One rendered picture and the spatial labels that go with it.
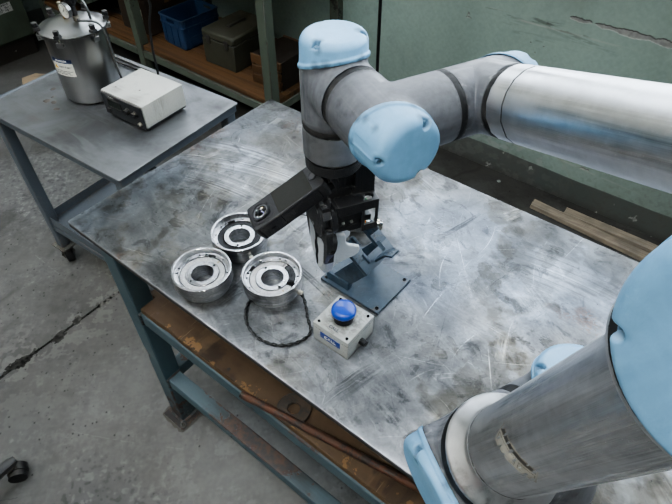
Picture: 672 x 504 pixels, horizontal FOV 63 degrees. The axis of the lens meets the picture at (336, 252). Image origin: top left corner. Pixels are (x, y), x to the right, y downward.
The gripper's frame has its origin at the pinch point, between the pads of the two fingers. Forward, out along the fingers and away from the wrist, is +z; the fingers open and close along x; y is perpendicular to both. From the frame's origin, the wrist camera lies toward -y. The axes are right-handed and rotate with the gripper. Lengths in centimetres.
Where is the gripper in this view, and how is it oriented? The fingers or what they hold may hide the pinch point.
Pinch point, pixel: (320, 265)
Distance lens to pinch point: 81.4
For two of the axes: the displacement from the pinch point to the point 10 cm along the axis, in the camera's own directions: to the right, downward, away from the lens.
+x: -3.5, -6.8, 6.5
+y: 9.4, -2.5, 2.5
